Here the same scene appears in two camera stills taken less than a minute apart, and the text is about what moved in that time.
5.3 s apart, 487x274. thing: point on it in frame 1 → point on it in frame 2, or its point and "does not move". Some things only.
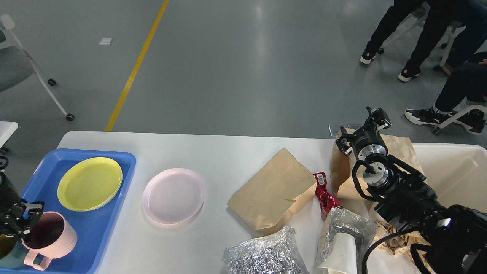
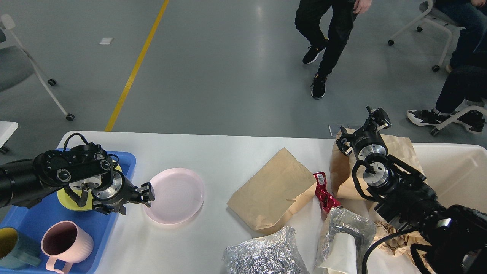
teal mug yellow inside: (13, 251) does not move
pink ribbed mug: (52, 236) → (66, 240)
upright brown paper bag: (400, 148) does not move
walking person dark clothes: (437, 14) → (328, 24)
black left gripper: (13, 212) → (118, 191)
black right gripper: (366, 140) does not move
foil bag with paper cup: (344, 240) does not move
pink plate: (173, 196) does not move
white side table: (7, 128) does not move
